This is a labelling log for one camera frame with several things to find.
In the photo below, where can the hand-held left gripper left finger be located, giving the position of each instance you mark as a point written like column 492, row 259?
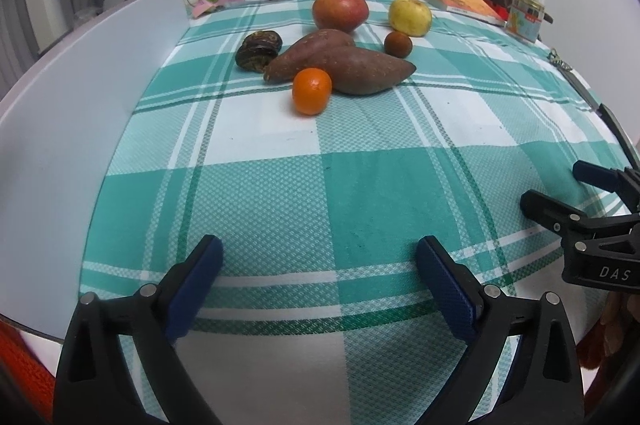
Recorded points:
column 200, row 275

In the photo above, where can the yellow apple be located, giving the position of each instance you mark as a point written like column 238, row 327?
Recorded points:
column 410, row 16

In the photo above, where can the orange tangerine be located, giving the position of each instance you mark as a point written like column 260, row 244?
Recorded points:
column 312, row 91

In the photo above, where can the orange fleece cloth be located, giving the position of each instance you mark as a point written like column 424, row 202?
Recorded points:
column 20, row 370

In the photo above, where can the red apple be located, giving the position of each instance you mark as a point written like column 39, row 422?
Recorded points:
column 340, row 10

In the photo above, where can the purple-red sweet potato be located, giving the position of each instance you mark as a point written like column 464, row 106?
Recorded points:
column 310, row 50
column 370, row 72

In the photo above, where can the white board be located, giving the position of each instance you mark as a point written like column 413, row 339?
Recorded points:
column 75, row 155

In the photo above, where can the colourful printed canister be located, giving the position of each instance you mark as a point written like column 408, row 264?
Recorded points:
column 524, row 17

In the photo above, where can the bunch of keys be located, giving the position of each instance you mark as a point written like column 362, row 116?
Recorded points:
column 560, row 59

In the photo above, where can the red cloth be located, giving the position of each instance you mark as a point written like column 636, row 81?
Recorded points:
column 501, row 12

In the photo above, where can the small brown round fruit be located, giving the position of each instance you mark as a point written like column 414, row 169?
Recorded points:
column 398, row 43

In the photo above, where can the grey curtain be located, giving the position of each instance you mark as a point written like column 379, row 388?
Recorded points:
column 30, row 5

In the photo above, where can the orange book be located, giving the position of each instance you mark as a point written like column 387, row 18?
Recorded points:
column 462, row 2

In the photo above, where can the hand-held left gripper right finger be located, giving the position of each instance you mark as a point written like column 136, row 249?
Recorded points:
column 445, row 285

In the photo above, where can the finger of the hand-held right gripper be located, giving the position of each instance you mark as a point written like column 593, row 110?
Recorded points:
column 605, row 177
column 545, row 207

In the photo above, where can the dark brown water chestnut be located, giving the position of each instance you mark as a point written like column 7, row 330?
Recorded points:
column 251, row 60
column 264, row 41

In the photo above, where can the green checked tablecloth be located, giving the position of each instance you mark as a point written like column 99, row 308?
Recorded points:
column 320, row 185

